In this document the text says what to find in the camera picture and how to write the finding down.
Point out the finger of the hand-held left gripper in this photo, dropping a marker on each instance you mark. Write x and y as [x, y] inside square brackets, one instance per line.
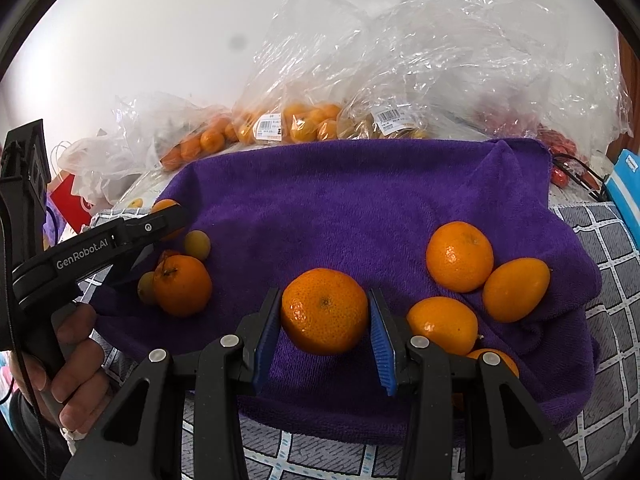
[155, 227]
[130, 267]

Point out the labelled clear bag of oranges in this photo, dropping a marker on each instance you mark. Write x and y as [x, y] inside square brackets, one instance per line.
[300, 85]

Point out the blue tissue box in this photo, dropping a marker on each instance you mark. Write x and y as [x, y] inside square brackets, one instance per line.
[627, 185]

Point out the small yellow citrus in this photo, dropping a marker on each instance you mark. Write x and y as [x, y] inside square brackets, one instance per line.
[135, 203]

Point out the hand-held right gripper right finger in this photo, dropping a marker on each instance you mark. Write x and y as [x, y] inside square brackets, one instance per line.
[382, 355]

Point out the small yellow plum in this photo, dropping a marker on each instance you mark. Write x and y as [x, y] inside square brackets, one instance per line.
[146, 287]
[197, 245]

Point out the purple towel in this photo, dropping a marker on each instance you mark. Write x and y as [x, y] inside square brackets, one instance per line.
[350, 200]

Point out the red paper bag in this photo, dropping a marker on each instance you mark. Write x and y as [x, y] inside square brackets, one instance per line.
[70, 200]

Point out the grey checked blanket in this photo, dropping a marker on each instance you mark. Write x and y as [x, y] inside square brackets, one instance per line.
[615, 360]

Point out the large stemmed orange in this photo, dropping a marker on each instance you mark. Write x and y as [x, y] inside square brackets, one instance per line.
[181, 285]

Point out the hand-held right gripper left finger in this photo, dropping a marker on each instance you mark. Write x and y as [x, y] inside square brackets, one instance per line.
[265, 340]

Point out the white plastic bag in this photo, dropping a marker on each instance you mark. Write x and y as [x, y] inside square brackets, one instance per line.
[95, 160]

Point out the brown wooden door frame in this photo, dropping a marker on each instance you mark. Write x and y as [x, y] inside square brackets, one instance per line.
[631, 85]

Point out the clear bag of red tomatoes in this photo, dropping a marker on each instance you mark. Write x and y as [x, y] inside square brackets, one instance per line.
[525, 60]

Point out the newspaper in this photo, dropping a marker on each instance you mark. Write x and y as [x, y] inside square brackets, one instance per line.
[147, 185]

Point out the person's left hand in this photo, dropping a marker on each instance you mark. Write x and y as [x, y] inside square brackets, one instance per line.
[80, 390]

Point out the clear bag of yellow plums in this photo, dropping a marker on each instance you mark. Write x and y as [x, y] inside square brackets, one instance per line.
[390, 110]

